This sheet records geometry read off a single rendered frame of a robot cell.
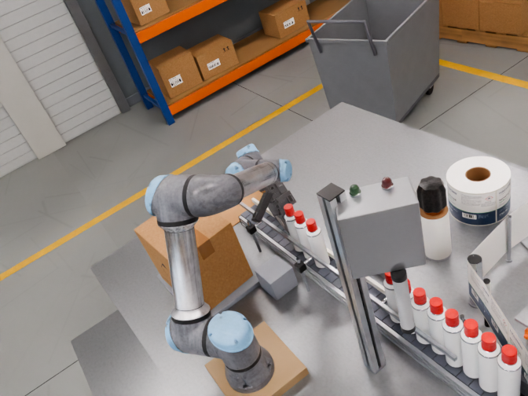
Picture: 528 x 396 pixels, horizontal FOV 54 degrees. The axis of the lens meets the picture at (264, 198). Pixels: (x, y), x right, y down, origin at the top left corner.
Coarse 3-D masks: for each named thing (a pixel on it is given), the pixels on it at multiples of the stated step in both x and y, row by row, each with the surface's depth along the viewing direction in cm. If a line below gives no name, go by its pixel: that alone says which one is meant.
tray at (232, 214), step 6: (258, 192) 232; (246, 198) 232; (258, 198) 229; (246, 204) 228; (252, 204) 227; (228, 210) 229; (234, 210) 228; (240, 210) 227; (246, 210) 225; (222, 216) 227; (228, 216) 226; (234, 216) 224; (234, 222) 221
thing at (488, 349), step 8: (488, 336) 122; (480, 344) 125; (488, 344) 121; (496, 344) 122; (480, 352) 124; (488, 352) 123; (496, 352) 123; (480, 360) 126; (488, 360) 123; (496, 360) 123; (480, 368) 128; (488, 368) 126; (496, 368) 126; (480, 376) 131; (488, 376) 128; (496, 376) 128; (480, 384) 133; (488, 384) 130; (496, 384) 130; (488, 392) 132; (496, 392) 132
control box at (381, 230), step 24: (384, 192) 111; (408, 192) 109; (336, 216) 110; (360, 216) 108; (384, 216) 108; (408, 216) 108; (360, 240) 112; (384, 240) 113; (408, 240) 113; (360, 264) 117; (384, 264) 117; (408, 264) 117
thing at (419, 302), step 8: (416, 288) 138; (416, 296) 136; (424, 296) 136; (416, 304) 139; (424, 304) 138; (416, 312) 139; (424, 312) 138; (416, 320) 142; (424, 320) 140; (424, 328) 143; (416, 336) 148; (424, 344) 147
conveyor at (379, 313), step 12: (264, 216) 211; (264, 228) 206; (276, 240) 198; (312, 264) 184; (324, 276) 178; (336, 276) 176; (372, 288) 168; (384, 312) 160; (396, 324) 155; (408, 336) 151; (420, 348) 147; (444, 360) 143; (456, 372) 139; (468, 384) 136
